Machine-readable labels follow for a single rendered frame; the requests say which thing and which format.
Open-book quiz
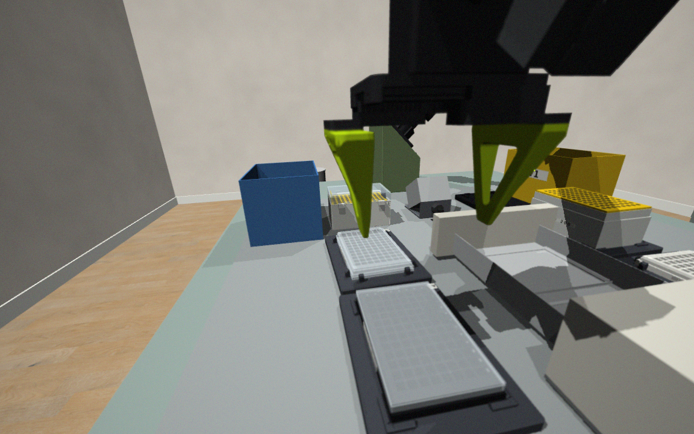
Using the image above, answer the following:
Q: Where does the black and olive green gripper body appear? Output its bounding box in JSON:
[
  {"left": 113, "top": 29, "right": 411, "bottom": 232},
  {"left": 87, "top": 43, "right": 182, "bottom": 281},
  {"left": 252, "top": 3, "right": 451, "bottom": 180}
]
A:
[{"left": 324, "top": 73, "right": 572, "bottom": 131}]

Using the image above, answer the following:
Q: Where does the yellow open-top bin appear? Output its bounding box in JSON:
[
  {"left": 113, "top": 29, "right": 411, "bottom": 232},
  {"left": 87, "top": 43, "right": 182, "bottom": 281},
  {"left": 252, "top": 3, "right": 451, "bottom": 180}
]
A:
[{"left": 512, "top": 148, "right": 626, "bottom": 203}]

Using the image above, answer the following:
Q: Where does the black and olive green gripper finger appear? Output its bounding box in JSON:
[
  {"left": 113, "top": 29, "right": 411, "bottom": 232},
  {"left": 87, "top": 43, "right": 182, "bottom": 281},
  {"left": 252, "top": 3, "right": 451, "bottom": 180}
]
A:
[
  {"left": 324, "top": 129, "right": 375, "bottom": 238},
  {"left": 472, "top": 124, "right": 569, "bottom": 225}
]

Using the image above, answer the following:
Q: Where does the pale grey bench mat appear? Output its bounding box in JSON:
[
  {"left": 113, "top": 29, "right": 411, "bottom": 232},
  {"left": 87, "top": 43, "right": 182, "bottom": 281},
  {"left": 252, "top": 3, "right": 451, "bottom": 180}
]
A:
[{"left": 155, "top": 192, "right": 596, "bottom": 434}]

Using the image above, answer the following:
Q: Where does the white multi-well plate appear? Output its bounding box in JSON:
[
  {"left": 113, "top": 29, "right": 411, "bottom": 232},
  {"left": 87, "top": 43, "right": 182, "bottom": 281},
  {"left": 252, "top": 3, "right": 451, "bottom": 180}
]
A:
[{"left": 336, "top": 227, "right": 414, "bottom": 280}]

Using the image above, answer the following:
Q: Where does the blue open-top bin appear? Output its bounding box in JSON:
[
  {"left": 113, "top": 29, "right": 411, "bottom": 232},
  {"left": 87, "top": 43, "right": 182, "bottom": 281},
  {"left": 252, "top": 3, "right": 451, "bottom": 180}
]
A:
[{"left": 239, "top": 160, "right": 324, "bottom": 247}]

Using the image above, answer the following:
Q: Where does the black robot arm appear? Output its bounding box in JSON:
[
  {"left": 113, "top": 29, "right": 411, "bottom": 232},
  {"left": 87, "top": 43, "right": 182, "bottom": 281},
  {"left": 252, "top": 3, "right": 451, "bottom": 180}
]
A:
[{"left": 388, "top": 0, "right": 679, "bottom": 77}]

